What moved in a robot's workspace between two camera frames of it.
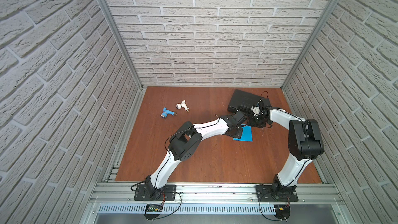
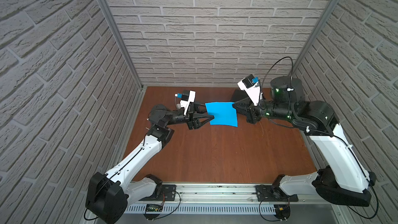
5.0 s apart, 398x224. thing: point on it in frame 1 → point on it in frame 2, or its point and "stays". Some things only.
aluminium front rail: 217,193 stays
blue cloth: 246,135 → 224,113
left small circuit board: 154,207 stays
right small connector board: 282,211 stays
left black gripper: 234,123 → 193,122
